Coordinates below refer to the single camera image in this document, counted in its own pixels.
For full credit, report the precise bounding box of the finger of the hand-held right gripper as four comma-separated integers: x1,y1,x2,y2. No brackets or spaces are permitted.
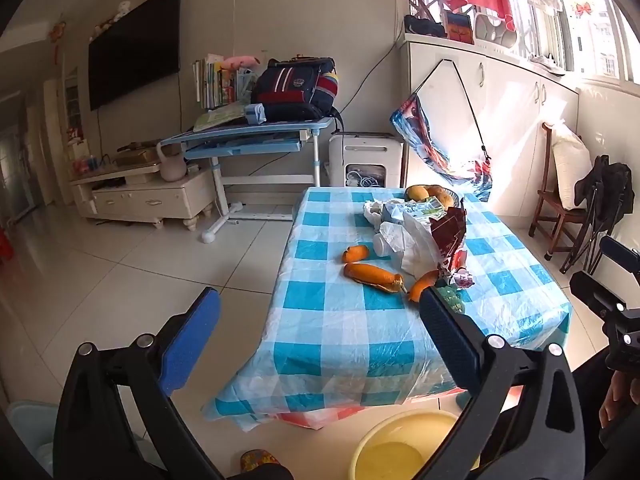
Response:
570,271,630,317
599,236,640,270

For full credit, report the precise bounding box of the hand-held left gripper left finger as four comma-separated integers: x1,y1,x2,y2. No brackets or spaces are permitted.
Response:
52,286,223,480

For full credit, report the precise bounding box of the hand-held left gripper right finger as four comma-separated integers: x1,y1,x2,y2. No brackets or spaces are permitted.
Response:
415,290,586,480

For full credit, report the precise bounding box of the green wrapper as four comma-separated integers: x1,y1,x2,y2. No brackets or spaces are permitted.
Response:
434,280,467,316

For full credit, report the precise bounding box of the curved orange peel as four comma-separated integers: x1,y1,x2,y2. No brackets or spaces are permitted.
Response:
407,269,441,303

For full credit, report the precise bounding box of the small red white wrapper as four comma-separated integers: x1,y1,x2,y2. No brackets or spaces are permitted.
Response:
442,251,476,288

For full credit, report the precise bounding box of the white plastic bag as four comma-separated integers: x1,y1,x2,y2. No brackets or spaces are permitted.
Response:
378,211,443,279

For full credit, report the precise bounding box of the red snack wrapper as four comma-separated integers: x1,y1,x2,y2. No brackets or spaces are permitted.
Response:
430,199,469,273

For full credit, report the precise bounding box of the yellow plastic basin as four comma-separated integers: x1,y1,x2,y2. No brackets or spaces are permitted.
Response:
348,408,481,480

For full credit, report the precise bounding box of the white tissue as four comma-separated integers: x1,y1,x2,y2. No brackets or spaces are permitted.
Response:
362,200,388,232

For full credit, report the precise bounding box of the person's right hand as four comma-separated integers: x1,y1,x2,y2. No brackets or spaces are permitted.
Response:
598,376,634,429

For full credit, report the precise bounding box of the black folding chair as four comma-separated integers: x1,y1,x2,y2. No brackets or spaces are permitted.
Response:
559,155,636,275

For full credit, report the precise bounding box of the wooden chair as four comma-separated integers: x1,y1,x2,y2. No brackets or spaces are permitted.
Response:
528,121,591,261

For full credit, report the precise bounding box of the white pillow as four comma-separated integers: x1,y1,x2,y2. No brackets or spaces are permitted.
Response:
551,122,593,211

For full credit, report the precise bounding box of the blue checkered tablecloth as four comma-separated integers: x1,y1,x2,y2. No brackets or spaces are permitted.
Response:
201,186,572,433

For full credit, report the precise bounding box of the floral slipper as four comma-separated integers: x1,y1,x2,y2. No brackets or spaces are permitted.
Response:
240,450,281,473

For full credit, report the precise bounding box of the dark fruit bowl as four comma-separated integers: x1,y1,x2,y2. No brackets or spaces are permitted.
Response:
404,185,463,211

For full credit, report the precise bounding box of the white television cabinet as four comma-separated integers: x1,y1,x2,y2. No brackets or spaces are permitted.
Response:
69,160,217,232

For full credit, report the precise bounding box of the red checkered tablecloth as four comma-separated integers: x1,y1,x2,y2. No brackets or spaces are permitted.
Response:
272,404,381,432

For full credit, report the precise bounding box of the pink vase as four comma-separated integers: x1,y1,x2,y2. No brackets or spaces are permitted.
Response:
156,141,188,182

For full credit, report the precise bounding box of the white window cabinet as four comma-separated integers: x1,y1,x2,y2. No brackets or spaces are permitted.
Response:
404,34,581,231

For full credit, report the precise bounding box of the light blue plastic bin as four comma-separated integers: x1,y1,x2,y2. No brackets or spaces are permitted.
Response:
2,400,63,480

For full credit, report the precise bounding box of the brown box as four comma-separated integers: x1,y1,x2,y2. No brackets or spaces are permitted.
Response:
116,147,163,167

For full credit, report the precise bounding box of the white folded cloth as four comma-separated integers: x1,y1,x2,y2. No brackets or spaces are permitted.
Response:
530,52,566,76

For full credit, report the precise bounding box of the white floor appliance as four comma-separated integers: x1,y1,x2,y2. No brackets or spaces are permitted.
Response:
327,131,405,190

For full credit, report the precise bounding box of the blue study desk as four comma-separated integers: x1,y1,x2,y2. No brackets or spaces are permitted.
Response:
161,116,335,245

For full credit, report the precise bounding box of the open green booklet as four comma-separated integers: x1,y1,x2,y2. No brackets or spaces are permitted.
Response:
192,105,248,133

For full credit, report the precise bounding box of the white portable speaker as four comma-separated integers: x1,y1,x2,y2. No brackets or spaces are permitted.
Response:
472,12,522,52

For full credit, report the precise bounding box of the row of books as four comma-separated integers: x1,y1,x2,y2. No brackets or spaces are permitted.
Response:
192,53,251,110

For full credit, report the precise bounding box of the dark blue backpack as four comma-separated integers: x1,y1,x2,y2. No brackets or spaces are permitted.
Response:
250,56,340,122

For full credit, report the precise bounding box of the pink plush toy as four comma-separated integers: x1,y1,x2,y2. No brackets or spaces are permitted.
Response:
222,54,261,71

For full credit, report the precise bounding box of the black television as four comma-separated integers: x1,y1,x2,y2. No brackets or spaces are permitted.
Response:
88,0,182,112

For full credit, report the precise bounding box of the black bag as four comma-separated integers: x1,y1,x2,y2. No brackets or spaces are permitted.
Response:
403,14,447,38

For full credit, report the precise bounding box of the printed drawstring bag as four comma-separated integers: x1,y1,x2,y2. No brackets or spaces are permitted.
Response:
390,58,494,203

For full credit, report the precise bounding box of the orange picture frame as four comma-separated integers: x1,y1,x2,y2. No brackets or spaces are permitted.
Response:
445,11,475,45

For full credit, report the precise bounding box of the black power cable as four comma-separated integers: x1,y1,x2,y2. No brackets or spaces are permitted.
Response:
332,40,406,111

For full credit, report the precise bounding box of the red knot wall ornament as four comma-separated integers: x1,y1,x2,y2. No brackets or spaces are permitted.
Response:
48,21,67,63

